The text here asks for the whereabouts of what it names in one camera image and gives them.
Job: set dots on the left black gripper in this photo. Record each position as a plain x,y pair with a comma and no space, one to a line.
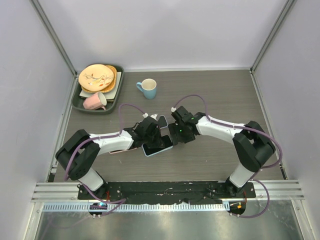
157,131

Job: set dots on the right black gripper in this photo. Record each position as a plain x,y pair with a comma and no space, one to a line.
174,128

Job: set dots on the lilac phone case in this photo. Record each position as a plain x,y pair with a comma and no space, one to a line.
163,122

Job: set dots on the silver phone black screen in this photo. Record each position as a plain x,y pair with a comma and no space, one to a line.
157,149

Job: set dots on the light blue phone case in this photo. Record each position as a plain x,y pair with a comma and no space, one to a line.
157,150

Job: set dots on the pink phone case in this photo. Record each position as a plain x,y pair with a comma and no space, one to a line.
121,151

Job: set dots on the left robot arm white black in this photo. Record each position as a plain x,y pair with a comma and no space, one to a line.
78,154

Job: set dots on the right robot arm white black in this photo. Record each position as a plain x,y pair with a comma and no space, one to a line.
252,145

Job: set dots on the blue ceramic mug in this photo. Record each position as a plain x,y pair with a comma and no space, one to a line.
148,87

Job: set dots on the white square plate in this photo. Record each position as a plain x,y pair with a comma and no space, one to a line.
109,92

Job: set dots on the pink cup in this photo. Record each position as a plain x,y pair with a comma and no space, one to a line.
96,101

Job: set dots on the orange rimmed plate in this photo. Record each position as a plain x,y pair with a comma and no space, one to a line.
111,82

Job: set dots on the dark green tray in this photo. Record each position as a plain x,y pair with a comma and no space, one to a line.
77,101

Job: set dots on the floral cream plate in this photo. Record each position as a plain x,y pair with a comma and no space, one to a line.
96,77

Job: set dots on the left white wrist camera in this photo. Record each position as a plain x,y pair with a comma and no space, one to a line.
154,116

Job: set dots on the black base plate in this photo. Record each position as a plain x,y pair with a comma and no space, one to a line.
173,192

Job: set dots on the white slotted cable duct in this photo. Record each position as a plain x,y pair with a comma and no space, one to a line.
97,207

